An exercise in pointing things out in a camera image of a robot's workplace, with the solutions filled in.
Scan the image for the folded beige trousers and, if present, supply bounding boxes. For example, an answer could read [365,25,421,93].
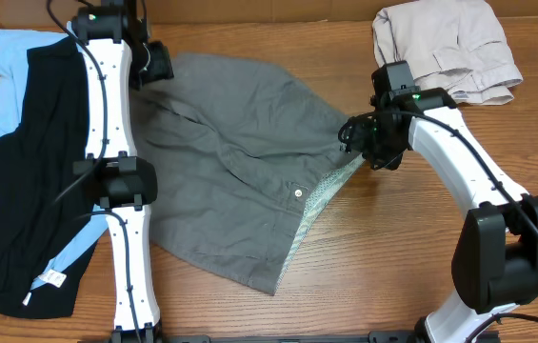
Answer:
[372,0,523,106]

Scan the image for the light blue shirt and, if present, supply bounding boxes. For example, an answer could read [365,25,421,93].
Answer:
[0,30,108,290]

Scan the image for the black shirt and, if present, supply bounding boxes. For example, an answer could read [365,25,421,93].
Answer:
[0,38,107,319]

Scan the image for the grey shorts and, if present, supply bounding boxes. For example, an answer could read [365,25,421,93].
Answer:
[130,53,362,294]

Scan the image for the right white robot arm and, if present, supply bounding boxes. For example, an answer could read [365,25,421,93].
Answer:
[338,89,538,343]

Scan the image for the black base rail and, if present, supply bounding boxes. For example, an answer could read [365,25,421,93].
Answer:
[77,330,502,343]

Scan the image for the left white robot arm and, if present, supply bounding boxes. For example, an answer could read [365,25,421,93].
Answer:
[71,1,172,343]

